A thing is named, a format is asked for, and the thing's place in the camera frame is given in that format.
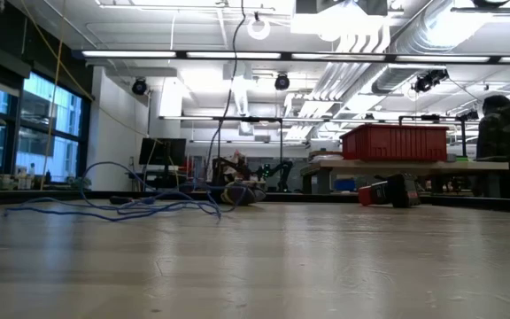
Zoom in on silver ventilation duct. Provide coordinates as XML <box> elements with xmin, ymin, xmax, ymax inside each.
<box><xmin>391</xmin><ymin>0</ymin><xmax>510</xmax><ymax>54</ymax></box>

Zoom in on large glass window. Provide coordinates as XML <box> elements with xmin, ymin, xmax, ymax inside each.
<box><xmin>0</xmin><ymin>73</ymin><xmax>90</xmax><ymax>185</ymax></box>

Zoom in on black background rig frame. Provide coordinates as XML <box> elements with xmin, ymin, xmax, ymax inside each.
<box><xmin>216</xmin><ymin>116</ymin><xmax>284</xmax><ymax>196</ymax></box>

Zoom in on white hanging cable coil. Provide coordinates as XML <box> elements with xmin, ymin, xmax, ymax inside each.
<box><xmin>246</xmin><ymin>12</ymin><xmax>272</xmax><ymax>42</ymax></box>

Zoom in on black ceiling camera mount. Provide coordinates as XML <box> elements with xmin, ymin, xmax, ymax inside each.
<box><xmin>412</xmin><ymin>68</ymin><xmax>451</xmax><ymax>94</ymax></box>

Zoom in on person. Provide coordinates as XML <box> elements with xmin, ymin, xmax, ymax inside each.
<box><xmin>475</xmin><ymin>94</ymin><xmax>510</xmax><ymax>199</ymax></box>

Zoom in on LED light bar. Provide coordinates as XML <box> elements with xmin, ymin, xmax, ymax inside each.
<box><xmin>72</xmin><ymin>49</ymin><xmax>510</xmax><ymax>66</ymax></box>

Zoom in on wooden table on casters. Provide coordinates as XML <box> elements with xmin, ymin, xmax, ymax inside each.
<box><xmin>301</xmin><ymin>159</ymin><xmax>510</xmax><ymax>199</ymax></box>

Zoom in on red black tool battery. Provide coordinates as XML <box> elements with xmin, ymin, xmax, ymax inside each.
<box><xmin>358</xmin><ymin>173</ymin><xmax>421</xmax><ymax>209</ymax></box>

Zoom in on black computer monitor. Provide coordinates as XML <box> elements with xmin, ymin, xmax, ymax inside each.
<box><xmin>138</xmin><ymin>137</ymin><xmax>188</xmax><ymax>167</ymax></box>

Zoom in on large red storage bin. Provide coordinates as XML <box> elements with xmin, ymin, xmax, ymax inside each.
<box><xmin>339</xmin><ymin>124</ymin><xmax>450</xmax><ymax>162</ymax></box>

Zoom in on yellow power cable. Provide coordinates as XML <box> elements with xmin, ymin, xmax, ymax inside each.
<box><xmin>40</xmin><ymin>0</ymin><xmax>68</xmax><ymax>191</ymax></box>

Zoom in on thin blue wire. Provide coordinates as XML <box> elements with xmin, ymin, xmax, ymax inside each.
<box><xmin>4</xmin><ymin>0</ymin><xmax>256</xmax><ymax>222</ymax></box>

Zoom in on red blue handled pliers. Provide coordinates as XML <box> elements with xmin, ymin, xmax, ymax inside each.
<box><xmin>109</xmin><ymin>195</ymin><xmax>157</xmax><ymax>206</ymax></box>

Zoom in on black glove blue yellow cuff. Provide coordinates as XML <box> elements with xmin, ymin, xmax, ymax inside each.
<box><xmin>219</xmin><ymin>180</ymin><xmax>267</xmax><ymax>206</ymax></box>

